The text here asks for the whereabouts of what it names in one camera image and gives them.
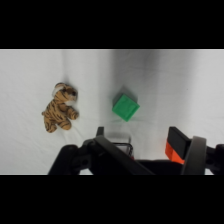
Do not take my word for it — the green plastic block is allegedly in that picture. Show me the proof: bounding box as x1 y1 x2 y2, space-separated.
111 93 141 123

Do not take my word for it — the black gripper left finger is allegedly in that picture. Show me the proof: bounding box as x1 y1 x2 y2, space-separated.
89 134 156 175

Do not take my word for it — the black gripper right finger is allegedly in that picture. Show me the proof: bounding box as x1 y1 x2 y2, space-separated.
166 126 208 175

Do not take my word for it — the striped tiger plush toy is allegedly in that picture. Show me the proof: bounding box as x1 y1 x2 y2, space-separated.
41 82 80 134

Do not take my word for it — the orange block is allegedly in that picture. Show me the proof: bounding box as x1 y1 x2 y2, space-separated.
164 141 186 165

